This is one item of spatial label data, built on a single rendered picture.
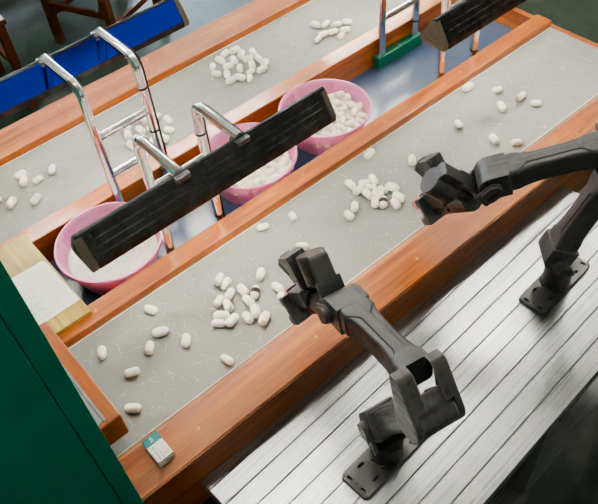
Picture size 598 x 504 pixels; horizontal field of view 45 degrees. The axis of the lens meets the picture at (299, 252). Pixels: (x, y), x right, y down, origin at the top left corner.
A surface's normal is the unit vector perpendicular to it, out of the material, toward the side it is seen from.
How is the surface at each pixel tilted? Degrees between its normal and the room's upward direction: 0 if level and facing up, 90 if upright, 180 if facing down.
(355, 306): 14
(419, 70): 0
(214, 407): 0
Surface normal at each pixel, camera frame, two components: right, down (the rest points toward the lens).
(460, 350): -0.07, -0.65
